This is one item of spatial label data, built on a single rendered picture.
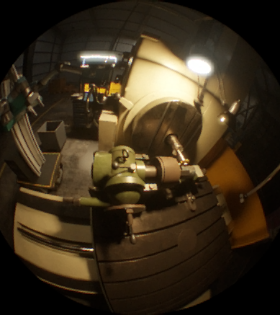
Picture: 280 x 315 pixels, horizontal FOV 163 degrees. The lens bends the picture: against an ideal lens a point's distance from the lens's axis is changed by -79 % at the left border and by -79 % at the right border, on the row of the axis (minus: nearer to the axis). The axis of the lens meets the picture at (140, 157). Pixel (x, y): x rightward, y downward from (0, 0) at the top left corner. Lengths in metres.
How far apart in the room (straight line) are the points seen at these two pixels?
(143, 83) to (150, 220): 0.83
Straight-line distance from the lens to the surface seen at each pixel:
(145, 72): 0.61
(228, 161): 2.60
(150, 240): 0.68
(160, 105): 0.56
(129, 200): 0.41
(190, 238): 0.85
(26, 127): 1.59
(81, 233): 0.95
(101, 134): 0.63
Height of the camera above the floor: 1.63
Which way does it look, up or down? 45 degrees down
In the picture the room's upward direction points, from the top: 23 degrees clockwise
